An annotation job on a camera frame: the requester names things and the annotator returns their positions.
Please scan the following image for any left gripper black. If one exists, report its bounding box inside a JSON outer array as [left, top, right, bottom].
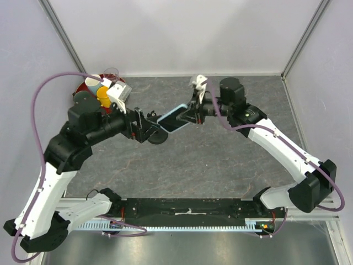
[[89, 97, 162, 144]]

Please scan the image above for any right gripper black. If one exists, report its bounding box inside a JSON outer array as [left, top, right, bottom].
[[176, 91, 232, 125]]

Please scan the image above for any black phone stand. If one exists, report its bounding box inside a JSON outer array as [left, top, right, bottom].
[[147, 110, 168, 145]]

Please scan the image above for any phone with light blue case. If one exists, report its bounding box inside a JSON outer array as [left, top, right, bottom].
[[157, 103, 188, 134]]

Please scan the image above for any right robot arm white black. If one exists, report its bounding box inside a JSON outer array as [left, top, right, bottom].
[[178, 75, 341, 218]]

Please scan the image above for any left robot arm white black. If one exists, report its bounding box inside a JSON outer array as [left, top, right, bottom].
[[4, 90, 168, 253]]

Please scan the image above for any yellow mug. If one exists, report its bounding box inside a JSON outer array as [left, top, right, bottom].
[[96, 86, 111, 108]]

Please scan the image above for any clear glass tumbler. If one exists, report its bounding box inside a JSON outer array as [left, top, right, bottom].
[[103, 67, 120, 82]]

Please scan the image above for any white cup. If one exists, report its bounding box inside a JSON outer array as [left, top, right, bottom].
[[84, 77, 102, 95]]

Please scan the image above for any dark green mug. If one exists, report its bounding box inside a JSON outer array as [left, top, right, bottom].
[[73, 90, 93, 104]]

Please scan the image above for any red round tray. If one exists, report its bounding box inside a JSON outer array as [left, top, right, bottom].
[[73, 74, 126, 113]]

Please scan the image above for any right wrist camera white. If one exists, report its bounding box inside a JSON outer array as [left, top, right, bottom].
[[189, 74, 208, 104]]

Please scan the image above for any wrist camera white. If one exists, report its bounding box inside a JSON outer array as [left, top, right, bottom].
[[189, 74, 208, 104], [101, 78, 132, 114]]

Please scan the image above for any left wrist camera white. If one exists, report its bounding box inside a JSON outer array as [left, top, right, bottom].
[[101, 78, 132, 114]]

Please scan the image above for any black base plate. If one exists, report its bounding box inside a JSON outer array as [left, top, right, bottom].
[[107, 198, 285, 227]]

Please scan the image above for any light blue cable duct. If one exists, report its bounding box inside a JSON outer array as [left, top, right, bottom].
[[76, 219, 270, 232]]

